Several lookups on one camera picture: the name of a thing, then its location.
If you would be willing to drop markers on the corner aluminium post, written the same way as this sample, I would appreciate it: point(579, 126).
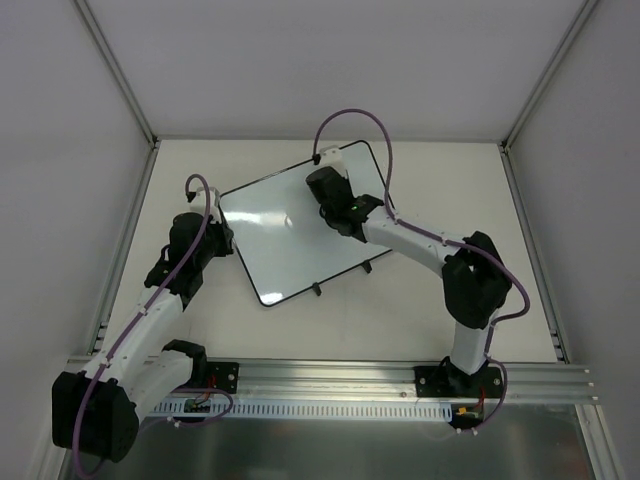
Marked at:
point(98, 37)
point(565, 44)

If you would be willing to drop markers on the right corner aluminium post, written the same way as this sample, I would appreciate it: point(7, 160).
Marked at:
point(565, 44)

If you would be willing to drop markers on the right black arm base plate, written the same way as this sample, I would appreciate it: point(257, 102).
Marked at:
point(447, 381)

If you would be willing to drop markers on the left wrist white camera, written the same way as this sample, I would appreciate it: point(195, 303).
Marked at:
point(205, 202)

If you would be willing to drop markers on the white whiteboard black frame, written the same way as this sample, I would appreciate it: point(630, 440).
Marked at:
point(284, 245)

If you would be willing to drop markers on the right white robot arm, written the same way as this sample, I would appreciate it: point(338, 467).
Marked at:
point(474, 285)

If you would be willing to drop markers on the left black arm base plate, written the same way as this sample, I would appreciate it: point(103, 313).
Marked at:
point(222, 375)

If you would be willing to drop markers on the left corner aluminium post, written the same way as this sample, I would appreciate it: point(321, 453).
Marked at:
point(98, 37)

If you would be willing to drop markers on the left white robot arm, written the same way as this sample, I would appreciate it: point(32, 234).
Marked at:
point(98, 410)

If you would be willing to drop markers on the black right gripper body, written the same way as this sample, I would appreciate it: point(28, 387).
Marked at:
point(331, 201)

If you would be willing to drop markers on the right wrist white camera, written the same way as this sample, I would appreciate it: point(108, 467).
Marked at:
point(331, 157)

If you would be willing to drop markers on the left table edge aluminium rail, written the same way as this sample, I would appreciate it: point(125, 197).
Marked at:
point(116, 268)

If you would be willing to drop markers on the wrist white camera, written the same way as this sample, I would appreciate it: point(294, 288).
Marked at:
point(205, 202)
point(331, 157)

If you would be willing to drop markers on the small green circuit board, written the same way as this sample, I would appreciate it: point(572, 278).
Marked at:
point(197, 406)

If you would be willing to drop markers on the yellow connector with wires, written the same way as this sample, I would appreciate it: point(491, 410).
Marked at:
point(472, 413)

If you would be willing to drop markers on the front aluminium rail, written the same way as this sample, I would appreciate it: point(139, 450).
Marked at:
point(386, 381)

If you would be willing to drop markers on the white slotted cable duct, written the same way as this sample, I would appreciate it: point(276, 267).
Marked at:
point(256, 408)

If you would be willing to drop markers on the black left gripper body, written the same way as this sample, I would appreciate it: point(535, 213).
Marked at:
point(223, 237)

